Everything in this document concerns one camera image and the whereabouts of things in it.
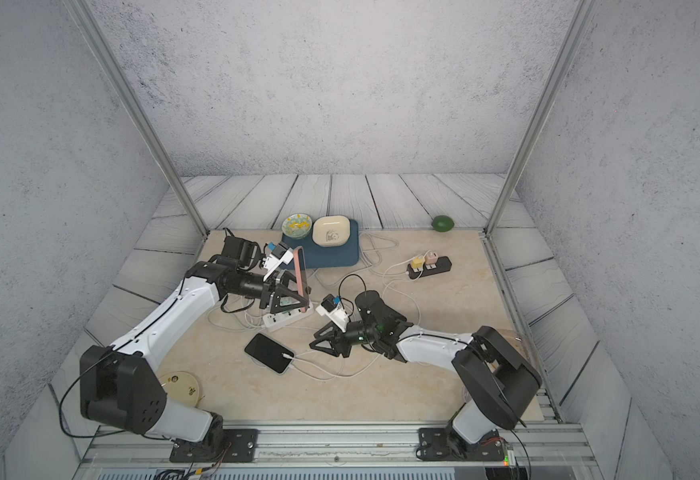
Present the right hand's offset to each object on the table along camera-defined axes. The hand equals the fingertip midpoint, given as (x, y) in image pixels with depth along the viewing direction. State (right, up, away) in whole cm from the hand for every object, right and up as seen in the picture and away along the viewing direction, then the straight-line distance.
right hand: (316, 343), depth 77 cm
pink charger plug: (+35, +21, +26) cm, 48 cm away
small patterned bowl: (-14, +33, +42) cm, 55 cm away
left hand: (-1, +12, -6) cm, 13 cm away
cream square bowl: (0, +31, +40) cm, 51 cm away
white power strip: (-16, +2, +17) cm, 23 cm away
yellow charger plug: (+31, +20, +25) cm, 44 cm away
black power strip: (+41, +19, +31) cm, 55 cm away
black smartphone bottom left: (-15, -6, +11) cm, 20 cm away
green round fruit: (+43, +34, +42) cm, 69 cm away
